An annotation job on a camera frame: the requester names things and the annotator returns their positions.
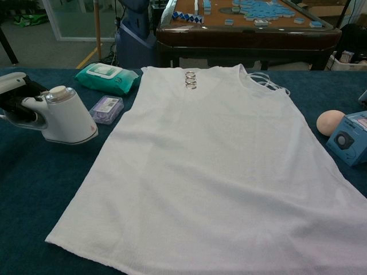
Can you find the green bag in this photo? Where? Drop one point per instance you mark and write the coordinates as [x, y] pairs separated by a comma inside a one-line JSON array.
[[30, 20]]

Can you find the beige foam ball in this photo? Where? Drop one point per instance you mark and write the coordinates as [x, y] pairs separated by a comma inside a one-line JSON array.
[[328, 121]]

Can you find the wooden pole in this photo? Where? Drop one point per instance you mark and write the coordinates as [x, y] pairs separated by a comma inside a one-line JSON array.
[[98, 28]]

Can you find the blue speaker carton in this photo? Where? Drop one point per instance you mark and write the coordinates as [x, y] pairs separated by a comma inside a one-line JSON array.
[[344, 143]]

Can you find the white plastic crate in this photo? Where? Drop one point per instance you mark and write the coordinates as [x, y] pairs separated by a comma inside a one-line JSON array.
[[348, 64]]

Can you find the blue machine housing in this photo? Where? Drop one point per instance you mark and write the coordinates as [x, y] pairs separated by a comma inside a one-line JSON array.
[[134, 43]]

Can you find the white sleeveless top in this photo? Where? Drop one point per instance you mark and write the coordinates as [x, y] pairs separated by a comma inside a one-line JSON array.
[[200, 172]]

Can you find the black table leg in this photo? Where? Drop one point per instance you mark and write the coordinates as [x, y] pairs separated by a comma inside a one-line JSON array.
[[10, 48]]

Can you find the blue white snake cube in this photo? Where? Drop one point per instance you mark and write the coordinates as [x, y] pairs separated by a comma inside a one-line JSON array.
[[186, 15]]

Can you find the clear purple plastic box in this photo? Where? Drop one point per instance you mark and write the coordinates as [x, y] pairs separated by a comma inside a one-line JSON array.
[[106, 110]]

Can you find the white garment steamer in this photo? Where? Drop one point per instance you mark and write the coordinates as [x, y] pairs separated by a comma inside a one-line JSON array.
[[71, 120]]

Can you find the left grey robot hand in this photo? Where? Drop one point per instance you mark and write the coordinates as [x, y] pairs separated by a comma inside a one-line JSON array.
[[11, 103]]

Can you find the dark blue tablecloth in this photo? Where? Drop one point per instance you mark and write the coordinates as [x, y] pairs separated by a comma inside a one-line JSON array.
[[43, 186]]

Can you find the brown mahjong table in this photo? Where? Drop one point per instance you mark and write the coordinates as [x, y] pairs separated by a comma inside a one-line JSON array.
[[243, 37]]

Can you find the glass door panel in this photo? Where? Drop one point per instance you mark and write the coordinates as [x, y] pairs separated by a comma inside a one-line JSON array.
[[80, 17]]

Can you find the green wet wipes pack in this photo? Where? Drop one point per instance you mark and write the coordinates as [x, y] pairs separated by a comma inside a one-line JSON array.
[[109, 78]]

